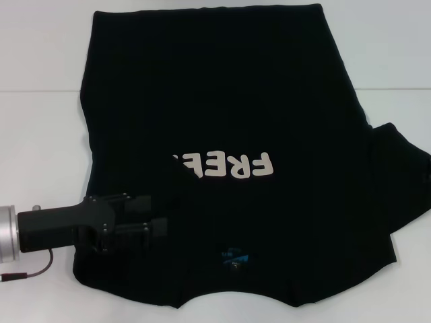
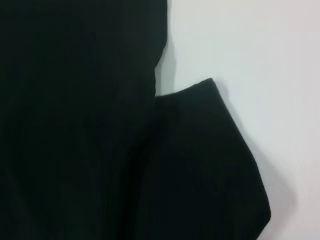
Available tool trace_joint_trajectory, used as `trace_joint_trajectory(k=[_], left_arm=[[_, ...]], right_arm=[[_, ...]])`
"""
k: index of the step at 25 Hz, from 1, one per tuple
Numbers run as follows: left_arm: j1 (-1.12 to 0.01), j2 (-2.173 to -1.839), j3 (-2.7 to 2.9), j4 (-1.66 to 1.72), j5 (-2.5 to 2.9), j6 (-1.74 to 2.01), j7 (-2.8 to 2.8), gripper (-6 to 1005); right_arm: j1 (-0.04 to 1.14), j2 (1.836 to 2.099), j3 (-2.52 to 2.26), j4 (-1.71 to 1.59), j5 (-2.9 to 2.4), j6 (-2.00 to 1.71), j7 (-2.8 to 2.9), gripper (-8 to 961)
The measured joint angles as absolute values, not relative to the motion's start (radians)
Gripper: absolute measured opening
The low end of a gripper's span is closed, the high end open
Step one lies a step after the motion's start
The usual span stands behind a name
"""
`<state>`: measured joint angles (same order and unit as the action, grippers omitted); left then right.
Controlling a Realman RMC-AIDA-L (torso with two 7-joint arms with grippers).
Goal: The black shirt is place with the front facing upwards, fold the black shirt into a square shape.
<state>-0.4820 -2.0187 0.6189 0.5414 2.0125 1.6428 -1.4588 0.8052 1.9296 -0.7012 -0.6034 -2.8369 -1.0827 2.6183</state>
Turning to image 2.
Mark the black shirt with FREE print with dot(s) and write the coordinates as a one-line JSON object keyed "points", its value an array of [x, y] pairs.
{"points": [[75, 125]]}

